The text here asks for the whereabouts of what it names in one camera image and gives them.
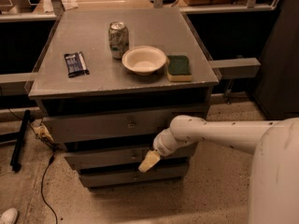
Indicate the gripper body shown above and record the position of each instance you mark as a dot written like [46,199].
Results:
[161,146]

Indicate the grey drawer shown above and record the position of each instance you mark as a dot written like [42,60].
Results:
[131,176]
[75,128]
[108,159]

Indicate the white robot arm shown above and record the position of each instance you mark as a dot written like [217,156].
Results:
[274,145]

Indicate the grey top drawer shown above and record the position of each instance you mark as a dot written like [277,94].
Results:
[75,128]

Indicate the grey bottom drawer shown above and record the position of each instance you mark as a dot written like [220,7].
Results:
[131,176]

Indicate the grey drawer cabinet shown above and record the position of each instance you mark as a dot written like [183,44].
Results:
[110,86]

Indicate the green yellow sponge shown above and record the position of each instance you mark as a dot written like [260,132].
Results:
[178,69]

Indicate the white paper bowl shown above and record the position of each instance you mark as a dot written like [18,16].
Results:
[143,60]

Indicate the white power strip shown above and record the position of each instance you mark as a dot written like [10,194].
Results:
[43,132]

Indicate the dark blue snack packet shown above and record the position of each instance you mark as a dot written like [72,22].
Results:
[75,64]

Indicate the green silver soda can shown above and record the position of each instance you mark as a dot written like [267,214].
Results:
[118,38]

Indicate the black bar on floor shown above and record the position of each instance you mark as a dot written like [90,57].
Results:
[14,163]

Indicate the white shoe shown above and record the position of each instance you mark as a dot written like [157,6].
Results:
[10,216]

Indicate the white cloth on counter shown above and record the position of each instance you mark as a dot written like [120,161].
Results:
[70,4]

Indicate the grey right rail beam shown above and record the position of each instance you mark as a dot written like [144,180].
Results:
[235,68]

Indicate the grey rail beam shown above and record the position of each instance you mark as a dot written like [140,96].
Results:
[16,84]
[235,68]

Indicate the grey left rail beam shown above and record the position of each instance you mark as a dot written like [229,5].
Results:
[16,84]

